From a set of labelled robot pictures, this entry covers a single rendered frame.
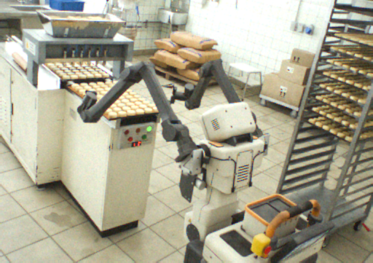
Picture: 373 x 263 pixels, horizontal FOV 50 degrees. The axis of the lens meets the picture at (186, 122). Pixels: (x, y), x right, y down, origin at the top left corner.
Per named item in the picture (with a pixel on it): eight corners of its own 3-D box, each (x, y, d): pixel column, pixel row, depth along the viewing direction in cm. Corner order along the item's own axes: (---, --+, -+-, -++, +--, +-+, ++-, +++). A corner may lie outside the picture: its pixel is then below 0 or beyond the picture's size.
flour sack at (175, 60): (151, 59, 644) (152, 48, 637) (168, 57, 675) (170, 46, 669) (185, 72, 605) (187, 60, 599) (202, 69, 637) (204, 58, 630)
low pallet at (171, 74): (140, 68, 669) (141, 62, 665) (173, 64, 728) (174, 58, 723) (195, 92, 601) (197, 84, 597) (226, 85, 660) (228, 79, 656)
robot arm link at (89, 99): (83, 122, 210) (96, 122, 217) (93, 104, 206) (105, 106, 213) (72, 108, 216) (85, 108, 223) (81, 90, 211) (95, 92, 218)
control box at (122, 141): (116, 147, 246) (118, 126, 240) (148, 141, 260) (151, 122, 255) (119, 149, 243) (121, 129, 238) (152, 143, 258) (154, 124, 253)
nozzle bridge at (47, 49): (21, 75, 296) (22, 28, 283) (110, 71, 340) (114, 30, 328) (37, 90, 273) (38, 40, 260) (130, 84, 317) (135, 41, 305)
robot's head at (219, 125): (260, 130, 183) (249, 99, 186) (226, 136, 170) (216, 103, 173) (239, 139, 194) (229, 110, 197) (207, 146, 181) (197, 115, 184)
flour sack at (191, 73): (195, 82, 606) (197, 73, 600) (174, 74, 628) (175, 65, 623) (222, 76, 660) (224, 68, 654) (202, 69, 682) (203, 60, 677)
